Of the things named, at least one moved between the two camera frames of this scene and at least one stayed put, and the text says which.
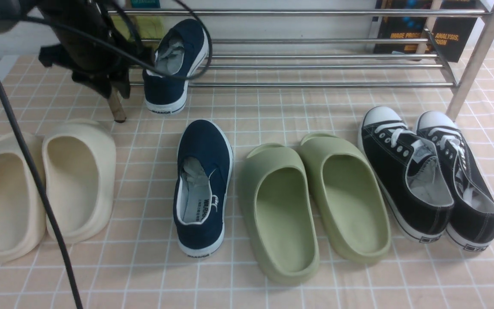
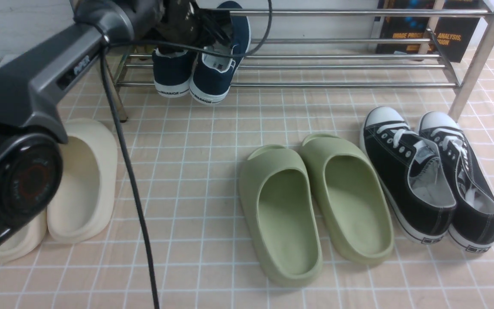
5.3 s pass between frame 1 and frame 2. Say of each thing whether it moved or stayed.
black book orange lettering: stayed
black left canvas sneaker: stayed
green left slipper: stayed
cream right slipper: stayed
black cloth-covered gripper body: moved
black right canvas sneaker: stayed
